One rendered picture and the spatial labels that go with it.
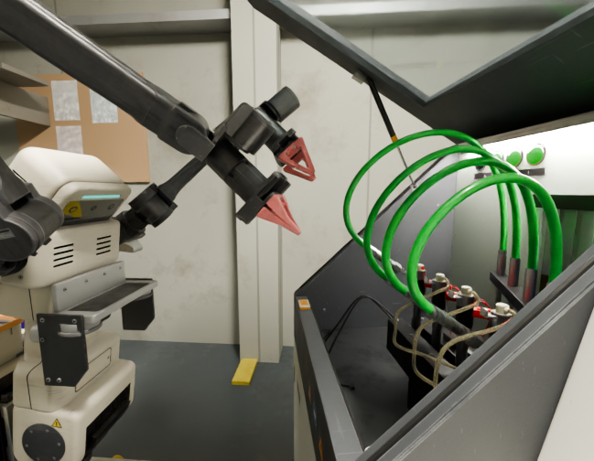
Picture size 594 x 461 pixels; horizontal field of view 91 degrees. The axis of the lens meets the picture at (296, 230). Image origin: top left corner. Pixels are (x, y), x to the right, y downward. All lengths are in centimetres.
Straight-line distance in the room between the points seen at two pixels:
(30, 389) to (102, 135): 222
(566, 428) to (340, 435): 26
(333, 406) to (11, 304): 74
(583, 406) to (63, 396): 93
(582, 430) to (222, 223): 227
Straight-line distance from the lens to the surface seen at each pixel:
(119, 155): 280
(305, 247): 236
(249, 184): 50
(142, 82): 52
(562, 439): 49
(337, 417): 54
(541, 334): 43
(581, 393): 47
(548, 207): 55
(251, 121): 51
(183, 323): 282
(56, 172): 79
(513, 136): 92
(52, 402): 93
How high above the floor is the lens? 130
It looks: 8 degrees down
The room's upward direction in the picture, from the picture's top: straight up
